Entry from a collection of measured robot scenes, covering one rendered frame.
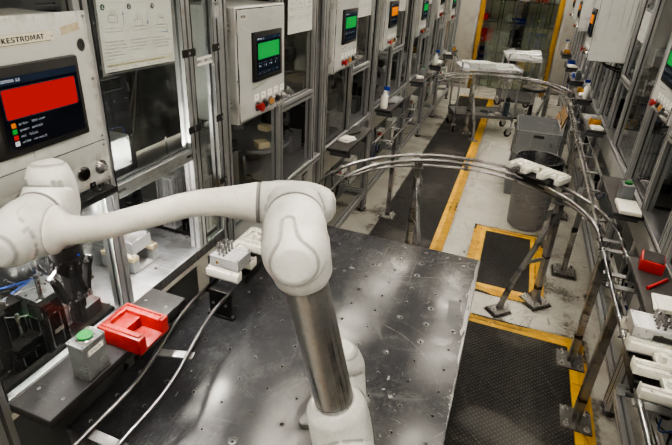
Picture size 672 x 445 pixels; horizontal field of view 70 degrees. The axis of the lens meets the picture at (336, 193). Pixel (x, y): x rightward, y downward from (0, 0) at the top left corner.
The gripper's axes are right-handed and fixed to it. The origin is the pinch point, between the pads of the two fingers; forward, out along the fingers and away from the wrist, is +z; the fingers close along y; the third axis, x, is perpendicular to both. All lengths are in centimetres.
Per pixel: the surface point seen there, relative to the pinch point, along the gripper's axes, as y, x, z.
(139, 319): -18.7, 0.2, 17.6
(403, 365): -60, 76, 44
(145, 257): -50, -25, 20
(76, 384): 5.9, 0.1, 20.9
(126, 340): -9.2, 3.9, 16.8
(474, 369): -142, 103, 111
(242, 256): -65, 9, 19
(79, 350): 4.1, 1.9, 9.8
